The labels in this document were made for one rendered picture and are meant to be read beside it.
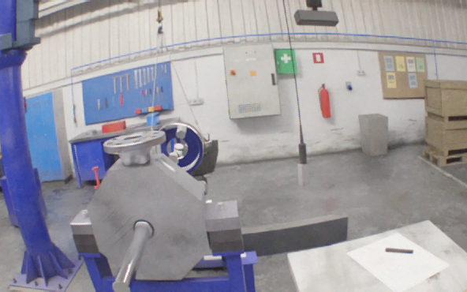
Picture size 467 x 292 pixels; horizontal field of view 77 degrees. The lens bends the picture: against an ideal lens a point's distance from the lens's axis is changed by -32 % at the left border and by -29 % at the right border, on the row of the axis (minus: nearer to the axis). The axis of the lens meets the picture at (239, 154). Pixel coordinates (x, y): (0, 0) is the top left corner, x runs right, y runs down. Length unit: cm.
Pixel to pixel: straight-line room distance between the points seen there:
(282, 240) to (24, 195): 226
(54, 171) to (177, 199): 585
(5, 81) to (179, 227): 225
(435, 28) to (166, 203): 714
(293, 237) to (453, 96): 456
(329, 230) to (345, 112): 507
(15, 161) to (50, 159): 391
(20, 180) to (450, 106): 580
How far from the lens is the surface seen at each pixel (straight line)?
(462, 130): 616
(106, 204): 149
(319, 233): 195
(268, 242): 192
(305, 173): 237
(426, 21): 785
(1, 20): 334
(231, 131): 668
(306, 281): 142
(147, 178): 141
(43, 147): 716
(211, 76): 659
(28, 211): 335
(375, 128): 653
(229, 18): 666
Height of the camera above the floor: 164
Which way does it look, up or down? 13 degrees down
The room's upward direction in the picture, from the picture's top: 6 degrees counter-clockwise
